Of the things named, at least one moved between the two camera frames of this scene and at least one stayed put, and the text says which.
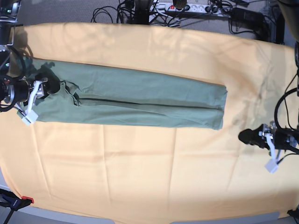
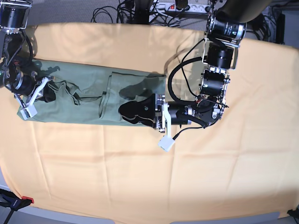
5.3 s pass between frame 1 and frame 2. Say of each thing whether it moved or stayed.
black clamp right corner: stayed
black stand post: stayed
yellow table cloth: stayed
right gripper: moved
